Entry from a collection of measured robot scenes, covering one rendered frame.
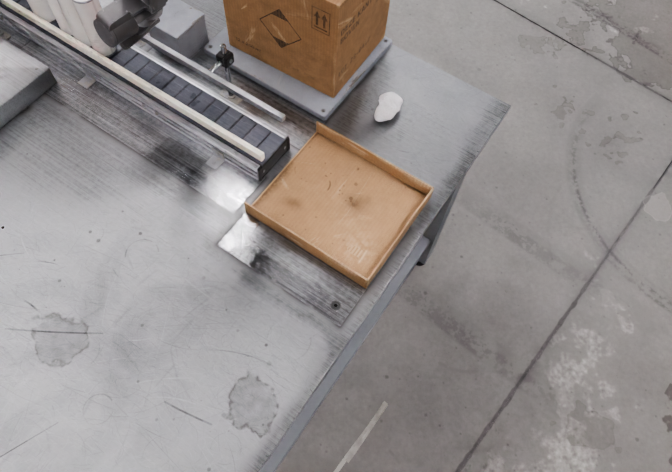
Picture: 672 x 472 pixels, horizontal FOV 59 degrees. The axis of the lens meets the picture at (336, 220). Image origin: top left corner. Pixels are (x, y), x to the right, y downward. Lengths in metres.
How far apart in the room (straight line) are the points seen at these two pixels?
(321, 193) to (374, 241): 0.16
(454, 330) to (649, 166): 1.09
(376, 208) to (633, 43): 2.07
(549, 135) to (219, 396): 1.86
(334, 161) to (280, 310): 0.36
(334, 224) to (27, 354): 0.63
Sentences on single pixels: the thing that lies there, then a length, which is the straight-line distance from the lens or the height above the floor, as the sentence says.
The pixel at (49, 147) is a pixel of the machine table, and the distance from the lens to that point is 1.46.
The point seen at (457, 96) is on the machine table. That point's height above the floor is 0.83.
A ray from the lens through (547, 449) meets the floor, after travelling 2.08.
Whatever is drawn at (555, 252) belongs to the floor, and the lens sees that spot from 2.32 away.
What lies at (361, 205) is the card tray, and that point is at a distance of 1.27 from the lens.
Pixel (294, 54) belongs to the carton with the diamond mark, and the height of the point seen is 0.93.
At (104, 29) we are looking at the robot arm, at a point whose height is 1.11.
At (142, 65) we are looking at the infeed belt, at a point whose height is 0.88.
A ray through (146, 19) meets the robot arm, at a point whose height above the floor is 1.10.
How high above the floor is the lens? 1.92
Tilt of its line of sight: 61 degrees down
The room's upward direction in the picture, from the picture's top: 5 degrees clockwise
